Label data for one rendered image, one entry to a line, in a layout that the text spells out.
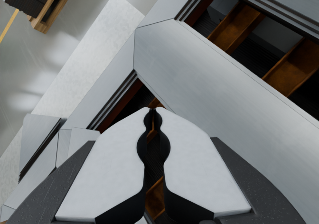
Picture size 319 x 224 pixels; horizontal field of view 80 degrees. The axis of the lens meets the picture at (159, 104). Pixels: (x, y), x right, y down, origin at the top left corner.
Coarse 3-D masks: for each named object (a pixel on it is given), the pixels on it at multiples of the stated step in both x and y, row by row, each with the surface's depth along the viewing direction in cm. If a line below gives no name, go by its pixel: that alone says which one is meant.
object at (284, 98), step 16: (192, 0) 53; (256, 0) 46; (272, 0) 42; (176, 16) 53; (272, 16) 45; (288, 16) 42; (304, 16) 39; (192, 32) 51; (304, 32) 41; (240, 64) 46; (128, 80) 59; (256, 80) 42; (112, 96) 60; (304, 112) 38; (96, 128) 64; (64, 144) 67; (64, 160) 66
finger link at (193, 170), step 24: (168, 120) 11; (168, 144) 10; (192, 144) 9; (168, 168) 8; (192, 168) 8; (216, 168) 8; (168, 192) 7; (192, 192) 7; (216, 192) 7; (240, 192) 7; (192, 216) 7; (216, 216) 6
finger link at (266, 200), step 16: (224, 144) 9; (224, 160) 8; (240, 160) 8; (240, 176) 7; (256, 176) 7; (256, 192) 7; (272, 192) 7; (256, 208) 6; (272, 208) 6; (288, 208) 6
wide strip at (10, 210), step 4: (4, 208) 78; (8, 208) 77; (12, 208) 76; (4, 212) 78; (8, 212) 77; (12, 212) 75; (4, 216) 78; (8, 216) 76; (0, 220) 78; (4, 220) 77
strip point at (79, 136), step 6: (72, 132) 66; (78, 132) 64; (84, 132) 63; (90, 132) 62; (96, 132) 61; (72, 138) 65; (78, 138) 64; (84, 138) 63; (90, 138) 62; (72, 144) 65; (78, 144) 64; (72, 150) 65
